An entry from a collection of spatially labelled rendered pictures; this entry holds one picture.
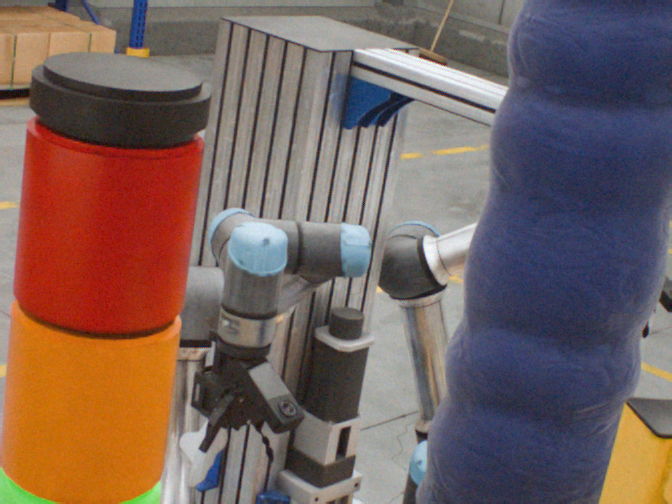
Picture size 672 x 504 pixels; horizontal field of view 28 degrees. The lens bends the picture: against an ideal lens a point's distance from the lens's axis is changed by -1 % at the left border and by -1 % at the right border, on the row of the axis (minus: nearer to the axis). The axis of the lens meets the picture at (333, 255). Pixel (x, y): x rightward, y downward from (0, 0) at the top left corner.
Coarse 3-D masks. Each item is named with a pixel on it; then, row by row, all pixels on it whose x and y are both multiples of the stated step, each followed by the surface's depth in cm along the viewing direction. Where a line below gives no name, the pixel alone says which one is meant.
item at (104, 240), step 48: (48, 144) 36; (96, 144) 35; (192, 144) 37; (48, 192) 36; (96, 192) 36; (144, 192) 36; (192, 192) 37; (48, 240) 36; (96, 240) 36; (144, 240) 36; (48, 288) 37; (96, 288) 36; (144, 288) 37
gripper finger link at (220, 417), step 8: (224, 408) 178; (216, 416) 177; (224, 416) 178; (208, 424) 178; (216, 424) 177; (224, 424) 178; (208, 432) 177; (216, 432) 178; (208, 440) 177; (200, 448) 178; (208, 448) 177
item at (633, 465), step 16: (640, 400) 83; (656, 400) 83; (624, 416) 83; (640, 416) 81; (656, 416) 81; (624, 432) 82; (640, 432) 80; (656, 432) 79; (624, 448) 82; (640, 448) 80; (656, 448) 79; (624, 464) 82; (640, 464) 80; (656, 464) 79; (608, 480) 84; (624, 480) 82; (640, 480) 80; (656, 480) 80; (608, 496) 84; (624, 496) 82; (640, 496) 80; (656, 496) 80
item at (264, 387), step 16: (240, 368) 177; (256, 368) 177; (272, 368) 179; (256, 384) 175; (272, 384) 177; (256, 400) 175; (272, 400) 175; (288, 400) 176; (272, 416) 174; (288, 416) 174; (304, 416) 176
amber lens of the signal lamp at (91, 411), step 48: (48, 336) 37; (96, 336) 37; (144, 336) 38; (48, 384) 38; (96, 384) 37; (144, 384) 38; (48, 432) 38; (96, 432) 38; (144, 432) 39; (48, 480) 38; (96, 480) 38; (144, 480) 40
